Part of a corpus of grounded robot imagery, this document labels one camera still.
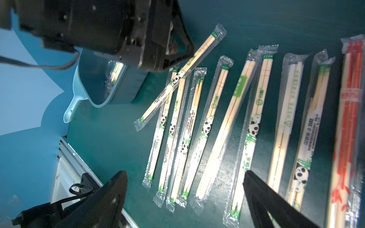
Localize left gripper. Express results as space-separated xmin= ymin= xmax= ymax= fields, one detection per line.
xmin=14 ymin=1 xmax=195 ymax=72

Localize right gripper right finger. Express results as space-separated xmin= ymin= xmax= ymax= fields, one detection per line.
xmin=243 ymin=170 xmax=318 ymax=228

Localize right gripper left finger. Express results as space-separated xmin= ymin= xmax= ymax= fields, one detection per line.
xmin=55 ymin=171 xmax=128 ymax=228

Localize chopsticks panda print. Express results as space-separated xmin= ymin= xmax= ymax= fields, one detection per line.
xmin=286 ymin=49 xmax=336 ymax=211

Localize clear plastic storage box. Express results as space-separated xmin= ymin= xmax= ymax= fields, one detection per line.
xmin=77 ymin=48 xmax=149 ymax=108

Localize chopsticks panda sleeve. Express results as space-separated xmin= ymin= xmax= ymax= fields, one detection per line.
xmin=134 ymin=23 xmax=227 ymax=131

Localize chopsticks thin pair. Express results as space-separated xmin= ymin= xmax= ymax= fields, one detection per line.
xmin=166 ymin=67 xmax=207 ymax=213

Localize chopsticks plain pair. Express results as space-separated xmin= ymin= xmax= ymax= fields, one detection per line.
xmin=190 ymin=48 xmax=263 ymax=215

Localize red striped chopsticks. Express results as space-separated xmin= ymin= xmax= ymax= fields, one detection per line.
xmin=326 ymin=34 xmax=365 ymax=228

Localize chopsticks green tip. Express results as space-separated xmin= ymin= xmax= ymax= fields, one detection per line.
xmin=267 ymin=53 xmax=309 ymax=193

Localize light blue plastic scoop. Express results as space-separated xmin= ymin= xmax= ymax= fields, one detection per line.
xmin=63 ymin=65 xmax=88 ymax=124

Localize aluminium rail frame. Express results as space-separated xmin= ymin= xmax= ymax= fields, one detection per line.
xmin=49 ymin=136 xmax=140 ymax=228

